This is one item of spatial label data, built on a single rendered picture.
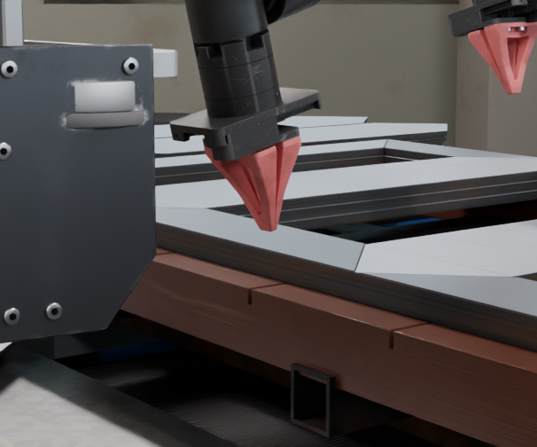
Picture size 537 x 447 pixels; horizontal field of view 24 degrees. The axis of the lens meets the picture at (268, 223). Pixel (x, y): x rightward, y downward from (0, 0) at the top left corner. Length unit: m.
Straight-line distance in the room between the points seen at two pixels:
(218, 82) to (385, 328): 0.22
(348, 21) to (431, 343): 4.70
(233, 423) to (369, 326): 0.66
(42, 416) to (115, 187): 0.56
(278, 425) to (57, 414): 0.44
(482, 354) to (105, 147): 0.33
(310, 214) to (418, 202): 0.17
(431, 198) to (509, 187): 0.14
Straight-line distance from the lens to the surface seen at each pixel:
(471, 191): 1.65
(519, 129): 5.94
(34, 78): 0.70
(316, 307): 1.04
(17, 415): 1.27
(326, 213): 1.49
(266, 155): 0.95
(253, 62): 0.95
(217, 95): 0.95
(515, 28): 1.43
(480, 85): 5.84
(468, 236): 1.24
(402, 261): 1.11
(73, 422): 1.24
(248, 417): 1.66
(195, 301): 1.18
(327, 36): 5.55
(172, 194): 1.50
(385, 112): 5.74
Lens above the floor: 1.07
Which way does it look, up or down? 10 degrees down
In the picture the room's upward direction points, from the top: straight up
